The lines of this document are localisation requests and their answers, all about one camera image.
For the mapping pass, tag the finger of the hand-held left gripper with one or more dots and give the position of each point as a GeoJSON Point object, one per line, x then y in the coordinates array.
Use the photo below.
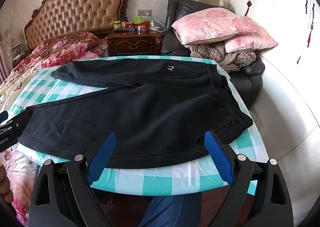
{"type": "Point", "coordinates": [21, 120]}

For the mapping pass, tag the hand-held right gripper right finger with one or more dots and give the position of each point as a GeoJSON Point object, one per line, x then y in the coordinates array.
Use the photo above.
{"type": "Point", "coordinates": [220, 160]}

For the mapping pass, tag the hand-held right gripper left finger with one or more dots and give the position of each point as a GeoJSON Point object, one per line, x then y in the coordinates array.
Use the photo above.
{"type": "Point", "coordinates": [101, 160]}

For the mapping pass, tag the black pants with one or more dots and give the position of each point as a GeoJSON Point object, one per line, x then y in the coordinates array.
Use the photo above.
{"type": "Point", "coordinates": [137, 107]}

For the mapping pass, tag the person's left hand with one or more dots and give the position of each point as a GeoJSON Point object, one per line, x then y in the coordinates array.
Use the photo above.
{"type": "Point", "coordinates": [4, 179]}

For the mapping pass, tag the pink floral bed sheet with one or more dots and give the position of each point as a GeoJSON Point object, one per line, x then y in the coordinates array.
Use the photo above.
{"type": "Point", "coordinates": [17, 182]}

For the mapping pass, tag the teal checked tablecloth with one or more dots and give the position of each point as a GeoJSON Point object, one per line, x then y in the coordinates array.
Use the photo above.
{"type": "Point", "coordinates": [150, 179]}

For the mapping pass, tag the pink curtain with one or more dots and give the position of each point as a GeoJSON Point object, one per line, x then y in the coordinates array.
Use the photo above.
{"type": "Point", "coordinates": [3, 67]}

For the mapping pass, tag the person's jeans leg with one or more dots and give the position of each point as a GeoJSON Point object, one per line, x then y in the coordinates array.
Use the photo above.
{"type": "Point", "coordinates": [170, 212]}

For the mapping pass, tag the black leather armchair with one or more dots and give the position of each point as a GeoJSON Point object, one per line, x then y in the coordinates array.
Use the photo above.
{"type": "Point", "coordinates": [245, 84]}

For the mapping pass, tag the red floral quilt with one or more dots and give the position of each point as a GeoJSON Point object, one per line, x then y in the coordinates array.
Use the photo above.
{"type": "Point", "coordinates": [62, 47]}

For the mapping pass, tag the plaid blanket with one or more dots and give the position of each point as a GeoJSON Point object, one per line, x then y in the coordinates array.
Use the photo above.
{"type": "Point", "coordinates": [207, 53]}

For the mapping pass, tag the tufted leather bed headboard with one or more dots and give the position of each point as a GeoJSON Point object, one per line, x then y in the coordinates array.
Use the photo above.
{"type": "Point", "coordinates": [75, 12]}

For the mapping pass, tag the small pink floral pillow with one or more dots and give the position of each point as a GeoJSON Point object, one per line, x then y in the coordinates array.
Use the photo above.
{"type": "Point", "coordinates": [250, 42]}

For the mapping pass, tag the dark wooden nightstand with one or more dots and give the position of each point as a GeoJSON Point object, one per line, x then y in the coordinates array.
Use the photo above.
{"type": "Point", "coordinates": [135, 42]}

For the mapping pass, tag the yellow jar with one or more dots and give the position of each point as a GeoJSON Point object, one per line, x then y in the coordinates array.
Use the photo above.
{"type": "Point", "coordinates": [117, 25]}

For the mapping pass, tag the large pink floral pillow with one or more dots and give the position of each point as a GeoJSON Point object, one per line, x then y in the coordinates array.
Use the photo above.
{"type": "Point", "coordinates": [212, 24]}

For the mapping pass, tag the blue and red box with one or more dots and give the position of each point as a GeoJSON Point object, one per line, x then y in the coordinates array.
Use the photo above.
{"type": "Point", "coordinates": [128, 26]}

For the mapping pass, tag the white round charger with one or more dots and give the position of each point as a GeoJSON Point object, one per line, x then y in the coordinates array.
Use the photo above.
{"type": "Point", "coordinates": [155, 28]}

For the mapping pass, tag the green plastic bag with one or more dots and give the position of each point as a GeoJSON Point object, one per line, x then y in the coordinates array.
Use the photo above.
{"type": "Point", "coordinates": [137, 20]}

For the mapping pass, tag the white wardrobe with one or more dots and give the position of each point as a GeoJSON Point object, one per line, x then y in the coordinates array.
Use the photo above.
{"type": "Point", "coordinates": [275, 17]}

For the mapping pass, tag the red tassel ornament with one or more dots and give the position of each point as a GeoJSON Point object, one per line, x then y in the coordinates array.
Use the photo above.
{"type": "Point", "coordinates": [310, 35]}

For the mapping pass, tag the red knot ornament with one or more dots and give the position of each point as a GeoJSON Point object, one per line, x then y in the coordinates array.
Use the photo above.
{"type": "Point", "coordinates": [248, 7]}

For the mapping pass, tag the grey wall socket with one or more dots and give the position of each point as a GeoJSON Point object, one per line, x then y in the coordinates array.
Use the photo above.
{"type": "Point", "coordinates": [144, 13]}

